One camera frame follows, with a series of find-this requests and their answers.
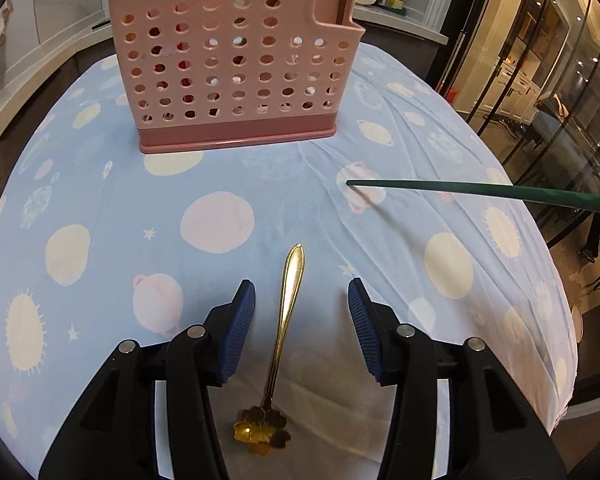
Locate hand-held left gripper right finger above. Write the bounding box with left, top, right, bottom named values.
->
left=346, top=277, right=570, bottom=480

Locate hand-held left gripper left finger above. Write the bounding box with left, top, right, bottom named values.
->
left=39, top=279, right=257, bottom=480

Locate gold flower spoon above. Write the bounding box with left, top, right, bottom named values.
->
left=232, top=243, right=306, bottom=457

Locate green chopstick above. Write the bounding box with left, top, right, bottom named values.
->
left=346, top=178, right=600, bottom=217

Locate pink perforated utensil holder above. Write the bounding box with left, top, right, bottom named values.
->
left=105, top=0, right=367, bottom=156

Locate blue planet print tablecloth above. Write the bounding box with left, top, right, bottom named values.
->
left=0, top=42, right=582, bottom=480

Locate blue armchair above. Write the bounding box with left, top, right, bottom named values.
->
left=533, top=92, right=581, bottom=147

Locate glass sliding door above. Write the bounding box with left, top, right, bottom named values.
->
left=430, top=0, right=600, bottom=411

